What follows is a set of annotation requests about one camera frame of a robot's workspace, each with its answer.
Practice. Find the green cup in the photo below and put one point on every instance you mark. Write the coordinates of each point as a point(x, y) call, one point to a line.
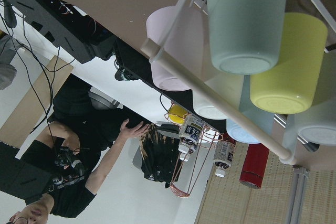
point(245, 35)

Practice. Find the white cup rack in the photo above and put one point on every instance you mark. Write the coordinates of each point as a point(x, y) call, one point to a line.
point(324, 159)

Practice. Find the white cup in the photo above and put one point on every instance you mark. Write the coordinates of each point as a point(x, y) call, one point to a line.
point(223, 88)

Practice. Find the pink cup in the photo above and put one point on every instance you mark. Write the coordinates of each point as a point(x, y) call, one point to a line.
point(185, 43)

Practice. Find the blue cup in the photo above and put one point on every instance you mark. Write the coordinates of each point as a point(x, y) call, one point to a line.
point(261, 118)

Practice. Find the yellow cup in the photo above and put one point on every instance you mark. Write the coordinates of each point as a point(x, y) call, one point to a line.
point(289, 87)

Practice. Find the labelled plastic bottle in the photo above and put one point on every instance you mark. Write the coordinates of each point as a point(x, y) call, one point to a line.
point(189, 135)
point(223, 157)

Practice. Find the red thermos bottle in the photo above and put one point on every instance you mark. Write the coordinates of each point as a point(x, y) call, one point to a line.
point(253, 170)

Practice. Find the person in black shirt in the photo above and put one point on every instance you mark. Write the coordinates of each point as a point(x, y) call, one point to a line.
point(96, 137)

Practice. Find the aluminium frame post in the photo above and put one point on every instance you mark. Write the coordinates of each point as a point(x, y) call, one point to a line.
point(297, 194)

